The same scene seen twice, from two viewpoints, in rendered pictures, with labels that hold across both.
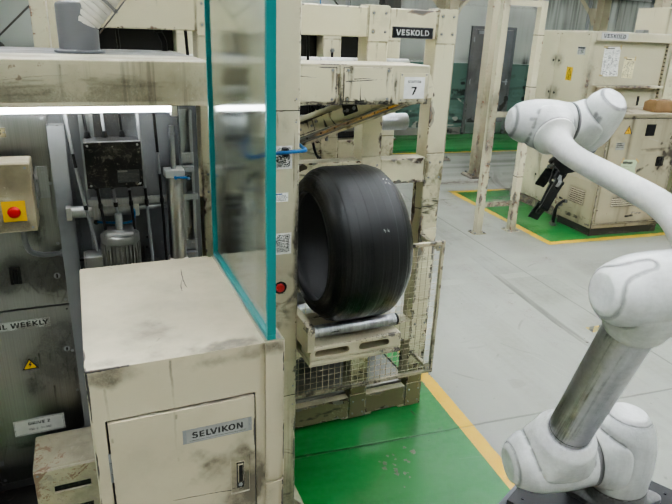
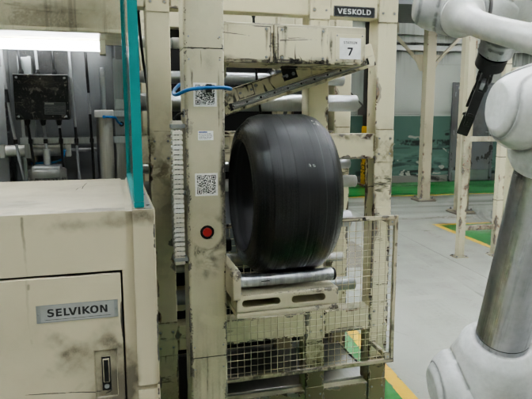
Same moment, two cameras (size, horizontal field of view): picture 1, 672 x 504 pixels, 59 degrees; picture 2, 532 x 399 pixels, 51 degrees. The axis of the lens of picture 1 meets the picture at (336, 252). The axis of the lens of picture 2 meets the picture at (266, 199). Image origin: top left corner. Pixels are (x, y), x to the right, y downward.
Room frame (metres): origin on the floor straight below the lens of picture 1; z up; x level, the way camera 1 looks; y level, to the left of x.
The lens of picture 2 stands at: (0.11, -0.26, 1.45)
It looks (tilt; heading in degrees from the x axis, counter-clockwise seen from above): 9 degrees down; 8
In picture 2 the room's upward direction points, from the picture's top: straight up
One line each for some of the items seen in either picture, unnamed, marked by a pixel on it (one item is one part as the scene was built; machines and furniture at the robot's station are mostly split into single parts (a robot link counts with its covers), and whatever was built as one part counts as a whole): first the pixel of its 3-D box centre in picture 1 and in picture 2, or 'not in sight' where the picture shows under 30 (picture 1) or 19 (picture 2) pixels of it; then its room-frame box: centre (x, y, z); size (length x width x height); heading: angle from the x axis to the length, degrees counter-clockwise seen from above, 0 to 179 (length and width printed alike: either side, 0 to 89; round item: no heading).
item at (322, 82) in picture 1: (345, 82); (283, 47); (2.37, -0.01, 1.71); 0.61 x 0.25 x 0.15; 114
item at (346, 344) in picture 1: (351, 341); (285, 295); (1.92, -0.07, 0.84); 0.36 x 0.09 x 0.06; 114
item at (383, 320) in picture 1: (353, 325); (286, 277); (1.92, -0.07, 0.90); 0.35 x 0.05 x 0.05; 114
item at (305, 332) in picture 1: (293, 316); (226, 270); (1.98, 0.15, 0.90); 0.40 x 0.03 x 0.10; 24
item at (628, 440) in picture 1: (619, 446); not in sight; (1.28, -0.75, 0.91); 0.18 x 0.16 x 0.22; 101
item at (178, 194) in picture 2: not in sight; (179, 192); (1.87, 0.28, 1.19); 0.05 x 0.04 x 0.48; 24
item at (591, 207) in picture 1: (616, 170); not in sight; (6.26, -2.94, 0.62); 0.91 x 0.58 x 1.25; 109
